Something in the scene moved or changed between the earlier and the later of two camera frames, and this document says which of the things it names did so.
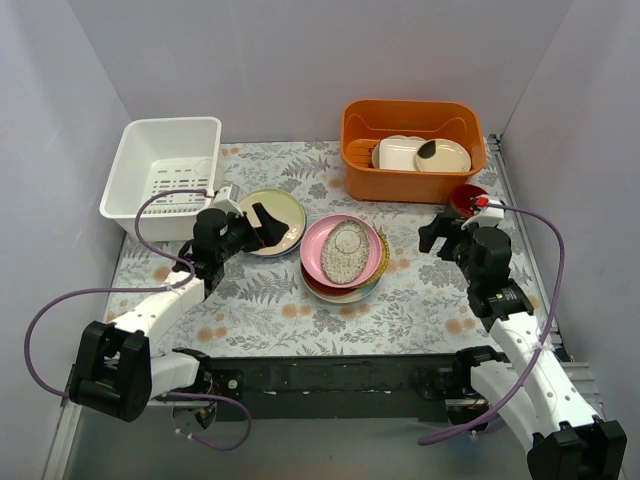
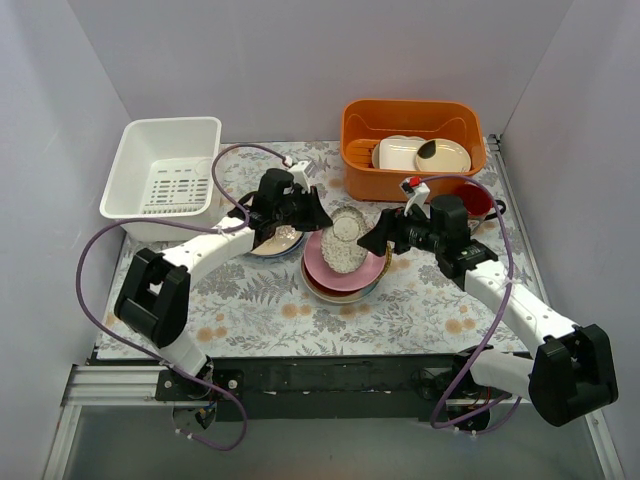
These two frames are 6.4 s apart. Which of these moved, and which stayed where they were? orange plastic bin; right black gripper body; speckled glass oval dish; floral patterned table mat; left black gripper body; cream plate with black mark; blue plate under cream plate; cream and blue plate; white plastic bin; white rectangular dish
Moved: right black gripper body; speckled glass oval dish; left black gripper body
Stayed: white plastic bin; blue plate under cream plate; cream and blue plate; orange plastic bin; cream plate with black mark; floral patterned table mat; white rectangular dish
